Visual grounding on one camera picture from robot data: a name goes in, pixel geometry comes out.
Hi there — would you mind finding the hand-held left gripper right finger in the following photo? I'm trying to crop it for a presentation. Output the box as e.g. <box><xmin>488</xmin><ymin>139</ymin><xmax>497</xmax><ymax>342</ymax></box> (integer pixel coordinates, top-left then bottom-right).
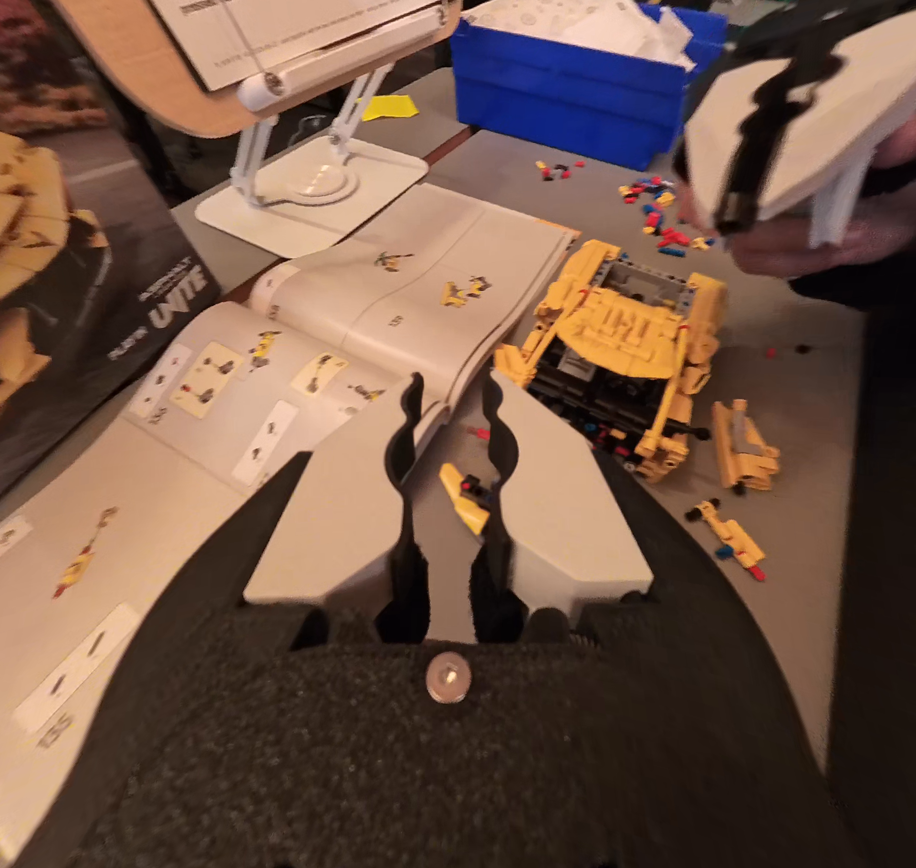
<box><xmin>468</xmin><ymin>370</ymin><xmax>655</xmax><ymax>641</ymax></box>

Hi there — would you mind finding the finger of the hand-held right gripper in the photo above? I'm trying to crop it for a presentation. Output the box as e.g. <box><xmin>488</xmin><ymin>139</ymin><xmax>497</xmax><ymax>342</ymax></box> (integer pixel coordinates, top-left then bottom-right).
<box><xmin>683</xmin><ymin>58</ymin><xmax>790</xmax><ymax>233</ymax></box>
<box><xmin>743</xmin><ymin>11</ymin><xmax>916</xmax><ymax>248</ymax></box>

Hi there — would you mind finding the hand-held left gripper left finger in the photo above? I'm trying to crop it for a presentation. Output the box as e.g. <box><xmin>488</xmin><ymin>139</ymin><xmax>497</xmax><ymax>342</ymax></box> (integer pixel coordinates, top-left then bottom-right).
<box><xmin>243</xmin><ymin>373</ymin><xmax>430</xmax><ymax>641</ymax></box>

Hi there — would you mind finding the pile of coloured brick pins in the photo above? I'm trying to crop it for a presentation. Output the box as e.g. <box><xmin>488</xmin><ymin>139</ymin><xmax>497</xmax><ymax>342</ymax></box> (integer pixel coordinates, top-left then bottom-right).
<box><xmin>619</xmin><ymin>174</ymin><xmax>718</xmax><ymax>258</ymax></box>

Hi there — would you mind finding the yellow brick link arm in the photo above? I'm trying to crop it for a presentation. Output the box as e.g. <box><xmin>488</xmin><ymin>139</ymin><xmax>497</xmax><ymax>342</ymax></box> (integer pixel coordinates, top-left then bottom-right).
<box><xmin>712</xmin><ymin>517</ymin><xmax>767</xmax><ymax>572</ymax></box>

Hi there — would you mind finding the small yellow brick subassembly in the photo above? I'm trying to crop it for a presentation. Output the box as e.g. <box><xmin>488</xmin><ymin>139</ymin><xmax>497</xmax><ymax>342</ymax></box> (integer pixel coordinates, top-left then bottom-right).
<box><xmin>710</xmin><ymin>399</ymin><xmax>783</xmax><ymax>494</ymax></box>

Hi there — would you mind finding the yellow brick car model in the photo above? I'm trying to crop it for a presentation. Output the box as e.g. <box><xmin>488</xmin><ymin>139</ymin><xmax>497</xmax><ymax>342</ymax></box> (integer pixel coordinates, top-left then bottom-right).
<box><xmin>438</xmin><ymin>238</ymin><xmax>731</xmax><ymax>537</ymax></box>

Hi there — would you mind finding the building instruction booklet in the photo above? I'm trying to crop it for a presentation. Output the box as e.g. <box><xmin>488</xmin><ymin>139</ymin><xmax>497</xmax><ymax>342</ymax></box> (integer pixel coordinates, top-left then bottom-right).
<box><xmin>0</xmin><ymin>181</ymin><xmax>583</xmax><ymax>758</ymax></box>

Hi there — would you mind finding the person's right forearm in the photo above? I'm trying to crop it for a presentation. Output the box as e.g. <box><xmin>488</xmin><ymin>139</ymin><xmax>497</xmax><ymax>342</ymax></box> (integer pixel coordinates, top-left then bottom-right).
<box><xmin>787</xmin><ymin>256</ymin><xmax>916</xmax><ymax>314</ymax></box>

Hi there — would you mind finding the grey desk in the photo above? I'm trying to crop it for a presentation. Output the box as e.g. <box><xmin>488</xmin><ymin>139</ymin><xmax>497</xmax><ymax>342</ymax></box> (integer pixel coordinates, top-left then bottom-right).
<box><xmin>0</xmin><ymin>66</ymin><xmax>870</xmax><ymax>754</ymax></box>

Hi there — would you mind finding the person's right hand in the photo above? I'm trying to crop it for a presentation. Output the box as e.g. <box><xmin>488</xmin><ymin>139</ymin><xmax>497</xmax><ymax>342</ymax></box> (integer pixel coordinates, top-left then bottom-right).
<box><xmin>716</xmin><ymin>124</ymin><xmax>916</xmax><ymax>282</ymax></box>

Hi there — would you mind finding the blue plastic bin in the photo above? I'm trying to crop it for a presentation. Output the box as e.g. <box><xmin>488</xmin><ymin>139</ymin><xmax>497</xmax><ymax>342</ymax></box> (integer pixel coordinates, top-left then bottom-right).
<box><xmin>449</xmin><ymin>2</ymin><xmax>729</xmax><ymax>173</ymax></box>

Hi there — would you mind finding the white printed paper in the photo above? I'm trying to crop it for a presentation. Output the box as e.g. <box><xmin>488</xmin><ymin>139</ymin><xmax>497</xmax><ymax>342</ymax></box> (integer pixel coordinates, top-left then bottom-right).
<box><xmin>461</xmin><ymin>0</ymin><xmax>725</xmax><ymax>72</ymax></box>

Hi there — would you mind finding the brown wooden strip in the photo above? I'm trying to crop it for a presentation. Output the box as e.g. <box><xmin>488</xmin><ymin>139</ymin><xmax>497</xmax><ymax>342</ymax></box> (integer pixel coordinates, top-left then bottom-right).
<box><xmin>422</xmin><ymin>124</ymin><xmax>477</xmax><ymax>171</ymax></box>

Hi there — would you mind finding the dark car set box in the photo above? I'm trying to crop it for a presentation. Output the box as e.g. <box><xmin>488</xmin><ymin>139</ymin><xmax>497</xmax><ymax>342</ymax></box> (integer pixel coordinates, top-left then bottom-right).
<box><xmin>0</xmin><ymin>0</ymin><xmax>223</xmax><ymax>498</ymax></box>

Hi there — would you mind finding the yellow sticky note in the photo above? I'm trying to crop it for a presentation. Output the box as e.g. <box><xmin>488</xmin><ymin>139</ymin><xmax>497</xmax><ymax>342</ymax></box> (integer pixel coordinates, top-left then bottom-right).
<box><xmin>361</xmin><ymin>94</ymin><xmax>422</xmax><ymax>124</ymax></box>

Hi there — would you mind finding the white document stand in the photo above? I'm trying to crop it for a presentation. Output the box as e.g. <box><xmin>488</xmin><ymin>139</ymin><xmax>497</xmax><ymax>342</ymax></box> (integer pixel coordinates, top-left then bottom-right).
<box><xmin>20</xmin><ymin>0</ymin><xmax>466</xmax><ymax>262</ymax></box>

